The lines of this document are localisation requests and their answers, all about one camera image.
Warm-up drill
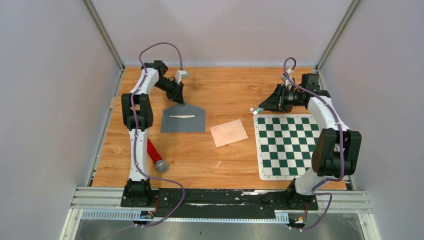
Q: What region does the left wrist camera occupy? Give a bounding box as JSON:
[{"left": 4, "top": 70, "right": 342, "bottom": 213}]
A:
[{"left": 175, "top": 69, "right": 189, "bottom": 84}]

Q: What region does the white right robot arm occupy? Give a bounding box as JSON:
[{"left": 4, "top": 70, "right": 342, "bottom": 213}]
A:
[{"left": 252, "top": 72, "right": 362, "bottom": 209}]

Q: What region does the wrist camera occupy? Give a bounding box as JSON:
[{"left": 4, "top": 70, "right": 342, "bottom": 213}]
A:
[
  {"left": 175, "top": 69, "right": 189, "bottom": 84},
  {"left": 281, "top": 68, "right": 295, "bottom": 89}
]

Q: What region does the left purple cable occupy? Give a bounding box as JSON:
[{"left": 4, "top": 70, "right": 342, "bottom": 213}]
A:
[{"left": 130, "top": 42, "right": 186, "bottom": 229}]

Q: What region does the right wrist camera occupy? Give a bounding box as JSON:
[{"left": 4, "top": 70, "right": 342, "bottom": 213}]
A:
[{"left": 281, "top": 68, "right": 295, "bottom": 89}]

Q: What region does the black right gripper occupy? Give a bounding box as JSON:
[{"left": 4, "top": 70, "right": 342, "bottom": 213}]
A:
[{"left": 259, "top": 84, "right": 304, "bottom": 112}]

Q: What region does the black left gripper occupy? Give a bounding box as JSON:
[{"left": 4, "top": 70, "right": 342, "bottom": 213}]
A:
[{"left": 154, "top": 78, "right": 185, "bottom": 106}]

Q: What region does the grey envelope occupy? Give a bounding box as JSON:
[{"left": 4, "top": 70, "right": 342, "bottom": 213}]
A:
[{"left": 160, "top": 103, "right": 206, "bottom": 133}]

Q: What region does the purple cable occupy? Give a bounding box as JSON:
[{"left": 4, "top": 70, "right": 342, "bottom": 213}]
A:
[
  {"left": 130, "top": 42, "right": 186, "bottom": 229},
  {"left": 283, "top": 57, "right": 347, "bottom": 232}
]

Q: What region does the cream pink envelope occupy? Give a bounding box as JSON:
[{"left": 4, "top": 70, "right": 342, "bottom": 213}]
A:
[{"left": 209, "top": 119, "right": 248, "bottom": 148}]

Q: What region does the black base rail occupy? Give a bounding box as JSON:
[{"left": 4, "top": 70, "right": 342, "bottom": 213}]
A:
[{"left": 120, "top": 188, "right": 318, "bottom": 219}]

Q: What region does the green white glue stick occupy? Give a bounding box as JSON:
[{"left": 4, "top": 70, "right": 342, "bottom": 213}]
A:
[{"left": 251, "top": 107, "right": 264, "bottom": 115}]

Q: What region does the red microphone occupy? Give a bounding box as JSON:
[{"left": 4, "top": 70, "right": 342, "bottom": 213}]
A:
[{"left": 147, "top": 139, "right": 168, "bottom": 173}]

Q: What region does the green white chessboard mat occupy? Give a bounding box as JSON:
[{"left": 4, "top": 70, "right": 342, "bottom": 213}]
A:
[{"left": 253, "top": 114, "right": 320, "bottom": 181}]

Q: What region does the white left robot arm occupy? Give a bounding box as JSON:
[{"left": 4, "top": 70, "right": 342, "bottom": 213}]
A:
[{"left": 121, "top": 60, "right": 189, "bottom": 207}]

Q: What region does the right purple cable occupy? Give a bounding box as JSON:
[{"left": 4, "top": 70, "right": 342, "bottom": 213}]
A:
[{"left": 283, "top": 57, "right": 347, "bottom": 232}]

